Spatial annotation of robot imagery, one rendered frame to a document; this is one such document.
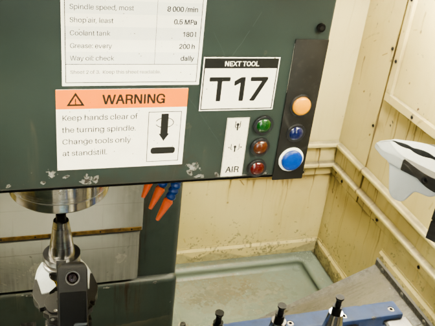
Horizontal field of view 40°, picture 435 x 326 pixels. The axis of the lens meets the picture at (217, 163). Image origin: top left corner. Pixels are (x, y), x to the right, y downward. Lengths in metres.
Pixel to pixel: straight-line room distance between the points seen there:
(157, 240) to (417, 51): 0.89
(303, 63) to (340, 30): 1.24
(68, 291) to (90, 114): 0.34
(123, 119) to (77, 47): 0.10
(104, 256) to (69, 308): 0.70
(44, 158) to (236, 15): 0.28
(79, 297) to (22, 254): 0.68
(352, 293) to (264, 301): 0.37
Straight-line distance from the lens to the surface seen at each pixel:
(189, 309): 2.12
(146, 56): 0.71
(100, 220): 1.58
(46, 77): 0.70
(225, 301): 2.16
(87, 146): 0.74
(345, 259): 2.22
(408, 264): 1.90
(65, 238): 1.05
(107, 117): 0.73
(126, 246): 1.65
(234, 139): 0.78
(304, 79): 0.78
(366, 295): 1.95
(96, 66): 0.70
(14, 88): 0.71
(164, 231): 1.69
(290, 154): 0.82
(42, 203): 0.94
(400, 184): 0.72
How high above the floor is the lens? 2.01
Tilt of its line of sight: 29 degrees down
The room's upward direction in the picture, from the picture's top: 7 degrees clockwise
